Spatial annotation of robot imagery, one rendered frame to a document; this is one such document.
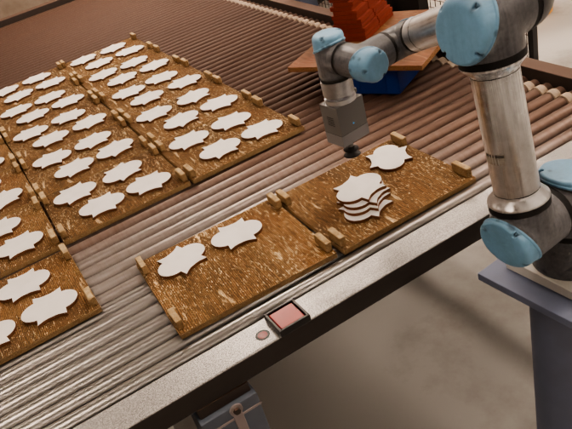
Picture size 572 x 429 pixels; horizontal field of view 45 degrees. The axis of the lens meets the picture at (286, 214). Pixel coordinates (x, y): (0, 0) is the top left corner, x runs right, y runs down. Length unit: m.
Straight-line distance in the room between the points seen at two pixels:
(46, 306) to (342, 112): 0.87
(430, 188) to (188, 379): 0.77
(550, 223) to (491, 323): 1.41
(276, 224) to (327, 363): 1.02
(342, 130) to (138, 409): 0.77
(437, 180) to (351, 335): 1.12
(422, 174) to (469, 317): 1.04
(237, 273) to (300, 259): 0.15
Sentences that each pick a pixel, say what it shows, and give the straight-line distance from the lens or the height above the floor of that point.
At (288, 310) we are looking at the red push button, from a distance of 1.51.
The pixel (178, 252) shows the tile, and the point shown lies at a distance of 1.79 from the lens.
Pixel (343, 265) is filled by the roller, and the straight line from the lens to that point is 1.61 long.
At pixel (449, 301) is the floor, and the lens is 2.85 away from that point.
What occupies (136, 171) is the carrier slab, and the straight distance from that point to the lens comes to 2.28.
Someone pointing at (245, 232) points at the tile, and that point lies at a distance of 1.77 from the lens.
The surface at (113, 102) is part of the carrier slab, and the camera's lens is 2.97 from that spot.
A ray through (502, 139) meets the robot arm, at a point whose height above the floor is 1.28.
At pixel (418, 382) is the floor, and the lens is 2.56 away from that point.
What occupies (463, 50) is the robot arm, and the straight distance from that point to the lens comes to 1.19.
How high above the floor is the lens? 1.89
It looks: 32 degrees down
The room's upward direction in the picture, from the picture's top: 16 degrees counter-clockwise
